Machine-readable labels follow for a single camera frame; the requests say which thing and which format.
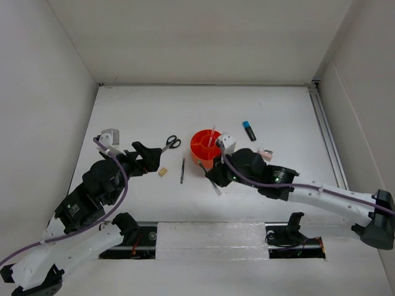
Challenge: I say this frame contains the pink translucent pen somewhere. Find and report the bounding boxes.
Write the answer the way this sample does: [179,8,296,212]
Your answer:
[207,125,215,148]

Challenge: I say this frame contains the black handled scissors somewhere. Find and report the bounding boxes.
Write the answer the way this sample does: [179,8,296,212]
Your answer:
[162,135,181,153]

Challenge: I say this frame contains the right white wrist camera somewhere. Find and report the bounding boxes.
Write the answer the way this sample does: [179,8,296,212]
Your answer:
[215,133,236,155]

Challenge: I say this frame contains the small tan eraser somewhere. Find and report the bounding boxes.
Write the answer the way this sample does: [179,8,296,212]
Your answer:
[158,168,167,177]

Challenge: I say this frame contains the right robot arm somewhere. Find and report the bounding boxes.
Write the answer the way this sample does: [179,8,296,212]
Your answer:
[205,149,394,250]

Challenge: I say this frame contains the aluminium side rail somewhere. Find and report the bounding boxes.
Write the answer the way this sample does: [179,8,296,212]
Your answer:
[307,81,349,189]

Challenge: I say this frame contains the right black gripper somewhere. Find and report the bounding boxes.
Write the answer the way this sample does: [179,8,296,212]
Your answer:
[206,150,259,188]

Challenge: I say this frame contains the black clear gel pen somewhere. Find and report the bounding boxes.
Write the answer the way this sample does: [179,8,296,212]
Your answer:
[197,161,222,197]

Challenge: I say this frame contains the orange round compartment organizer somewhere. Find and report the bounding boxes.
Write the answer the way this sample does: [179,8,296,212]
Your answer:
[190,129,221,169]

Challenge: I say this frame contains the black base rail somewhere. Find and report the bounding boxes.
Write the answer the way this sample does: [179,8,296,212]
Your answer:
[99,222,326,261]

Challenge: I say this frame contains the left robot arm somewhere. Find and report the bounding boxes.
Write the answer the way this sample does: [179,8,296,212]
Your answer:
[1,142,162,295]

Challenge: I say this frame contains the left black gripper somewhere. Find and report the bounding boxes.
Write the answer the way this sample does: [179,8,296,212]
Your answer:
[104,141,162,204]

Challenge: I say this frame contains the blue capped black highlighter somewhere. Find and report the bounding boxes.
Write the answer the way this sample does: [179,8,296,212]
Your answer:
[242,121,257,142]

